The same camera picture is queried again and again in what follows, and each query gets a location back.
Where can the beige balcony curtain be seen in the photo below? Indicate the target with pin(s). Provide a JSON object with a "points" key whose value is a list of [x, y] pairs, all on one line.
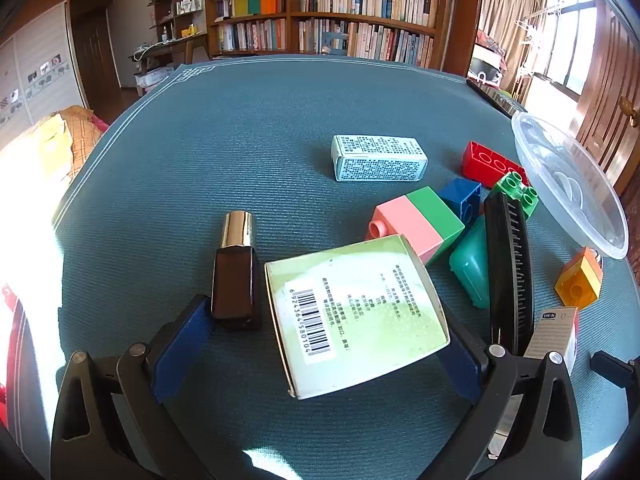
{"points": [[505, 10]]}

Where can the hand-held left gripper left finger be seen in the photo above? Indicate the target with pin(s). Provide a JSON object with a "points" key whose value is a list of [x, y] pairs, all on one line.
{"points": [[182, 342]]}

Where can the red cloth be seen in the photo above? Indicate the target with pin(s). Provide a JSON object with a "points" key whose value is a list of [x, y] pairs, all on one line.
{"points": [[10, 360]]}

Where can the brown bottle with gold cap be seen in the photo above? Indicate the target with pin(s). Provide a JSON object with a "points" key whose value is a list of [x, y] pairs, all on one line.
{"points": [[235, 280]]}

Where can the white blue printed small box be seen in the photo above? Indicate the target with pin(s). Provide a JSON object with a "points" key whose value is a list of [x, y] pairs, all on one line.
{"points": [[375, 157]]}

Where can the small green toy brick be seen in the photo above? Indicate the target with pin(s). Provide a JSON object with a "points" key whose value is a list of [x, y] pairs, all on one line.
{"points": [[517, 190]]}

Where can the blue toy brick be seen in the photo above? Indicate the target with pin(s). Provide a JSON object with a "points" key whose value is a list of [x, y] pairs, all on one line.
{"points": [[457, 200]]}

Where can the wooden side desk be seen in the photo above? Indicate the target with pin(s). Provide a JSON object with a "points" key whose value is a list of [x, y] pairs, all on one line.
{"points": [[170, 47]]}

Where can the white sliding wardrobe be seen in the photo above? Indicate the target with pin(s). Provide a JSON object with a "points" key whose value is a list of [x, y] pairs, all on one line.
{"points": [[35, 75]]}

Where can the clear plastic bowl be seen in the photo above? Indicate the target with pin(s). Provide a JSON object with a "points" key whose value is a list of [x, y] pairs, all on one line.
{"points": [[565, 175]]}

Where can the red toy brick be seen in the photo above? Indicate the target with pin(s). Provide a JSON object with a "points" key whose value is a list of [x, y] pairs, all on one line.
{"points": [[482, 165]]}

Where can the teal cloth covered desktop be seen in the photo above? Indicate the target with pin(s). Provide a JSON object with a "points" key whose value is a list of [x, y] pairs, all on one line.
{"points": [[225, 135]]}

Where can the balcony window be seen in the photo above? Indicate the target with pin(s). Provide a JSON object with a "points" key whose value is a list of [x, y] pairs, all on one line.
{"points": [[570, 35]]}

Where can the wooden bookshelf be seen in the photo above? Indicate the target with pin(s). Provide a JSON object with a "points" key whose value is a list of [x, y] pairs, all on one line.
{"points": [[290, 14]]}

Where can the black smartphone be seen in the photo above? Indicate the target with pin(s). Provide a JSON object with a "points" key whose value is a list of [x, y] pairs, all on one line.
{"points": [[495, 97]]}

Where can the yellow green ointment box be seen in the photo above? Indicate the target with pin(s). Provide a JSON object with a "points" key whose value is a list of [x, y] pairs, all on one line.
{"points": [[360, 315]]}

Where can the dark wooden door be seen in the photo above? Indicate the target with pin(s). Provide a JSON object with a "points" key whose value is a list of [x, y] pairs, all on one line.
{"points": [[95, 55]]}

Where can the orange plaid blanket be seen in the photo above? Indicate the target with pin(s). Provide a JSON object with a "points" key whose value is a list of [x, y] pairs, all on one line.
{"points": [[60, 135]]}

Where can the orange and yellow toy block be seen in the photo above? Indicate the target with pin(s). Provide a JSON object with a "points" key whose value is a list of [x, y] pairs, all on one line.
{"points": [[577, 280]]}

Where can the white clothes drying rack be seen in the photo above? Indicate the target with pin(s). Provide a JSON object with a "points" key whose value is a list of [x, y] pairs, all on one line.
{"points": [[537, 40]]}

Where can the teal plastic case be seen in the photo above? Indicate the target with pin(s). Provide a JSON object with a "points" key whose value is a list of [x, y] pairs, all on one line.
{"points": [[472, 260]]}

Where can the pink storage boxes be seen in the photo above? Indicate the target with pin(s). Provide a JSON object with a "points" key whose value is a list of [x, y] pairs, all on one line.
{"points": [[150, 80]]}

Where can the black comb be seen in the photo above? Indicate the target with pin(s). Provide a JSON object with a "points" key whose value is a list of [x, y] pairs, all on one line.
{"points": [[507, 270]]}

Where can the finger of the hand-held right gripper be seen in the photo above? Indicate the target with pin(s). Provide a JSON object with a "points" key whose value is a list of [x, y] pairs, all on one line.
{"points": [[610, 367]]}

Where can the carved wooden door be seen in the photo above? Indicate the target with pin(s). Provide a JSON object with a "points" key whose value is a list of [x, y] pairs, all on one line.
{"points": [[605, 85]]}

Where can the pink and green toy block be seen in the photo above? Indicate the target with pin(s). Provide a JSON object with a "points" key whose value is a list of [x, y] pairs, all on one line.
{"points": [[415, 225]]}

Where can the small wooden display shelf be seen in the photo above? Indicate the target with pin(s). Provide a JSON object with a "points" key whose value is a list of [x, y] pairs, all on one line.
{"points": [[175, 2]]}

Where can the brass door knob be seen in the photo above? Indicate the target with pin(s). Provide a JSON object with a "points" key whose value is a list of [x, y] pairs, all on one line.
{"points": [[629, 110]]}

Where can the white frame black chair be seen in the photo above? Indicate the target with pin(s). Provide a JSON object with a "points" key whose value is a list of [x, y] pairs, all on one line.
{"points": [[487, 65]]}

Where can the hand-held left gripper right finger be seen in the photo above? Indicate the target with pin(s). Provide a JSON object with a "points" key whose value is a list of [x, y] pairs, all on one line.
{"points": [[462, 367]]}

